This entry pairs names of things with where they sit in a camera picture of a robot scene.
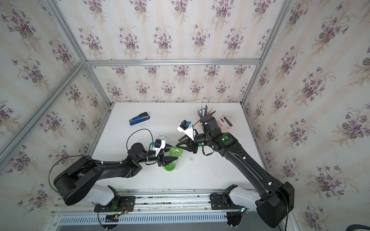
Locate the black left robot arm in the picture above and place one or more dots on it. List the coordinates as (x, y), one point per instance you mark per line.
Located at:
(79, 181)

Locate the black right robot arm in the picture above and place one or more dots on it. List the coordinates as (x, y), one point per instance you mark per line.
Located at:
(272, 200)

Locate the blue black stapler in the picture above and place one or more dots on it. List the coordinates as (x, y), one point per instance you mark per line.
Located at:
(139, 119)

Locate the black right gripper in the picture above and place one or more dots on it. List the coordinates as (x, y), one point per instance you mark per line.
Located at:
(189, 143)

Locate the clear plastic water bottle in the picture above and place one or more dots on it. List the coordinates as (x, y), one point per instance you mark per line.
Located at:
(162, 136)

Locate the pens in pink cup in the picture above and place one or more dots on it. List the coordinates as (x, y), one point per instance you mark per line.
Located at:
(205, 110)

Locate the green plastic bottle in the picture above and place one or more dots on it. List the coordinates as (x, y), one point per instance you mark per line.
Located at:
(175, 153)

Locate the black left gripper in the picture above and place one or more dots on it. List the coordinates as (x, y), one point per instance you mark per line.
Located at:
(161, 161)

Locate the pink calculator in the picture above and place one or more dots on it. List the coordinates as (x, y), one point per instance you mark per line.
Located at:
(224, 123)

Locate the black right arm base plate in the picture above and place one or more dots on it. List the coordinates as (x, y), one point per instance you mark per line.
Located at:
(223, 201)

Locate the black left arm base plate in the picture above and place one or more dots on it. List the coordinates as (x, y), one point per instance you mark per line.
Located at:
(122, 205)

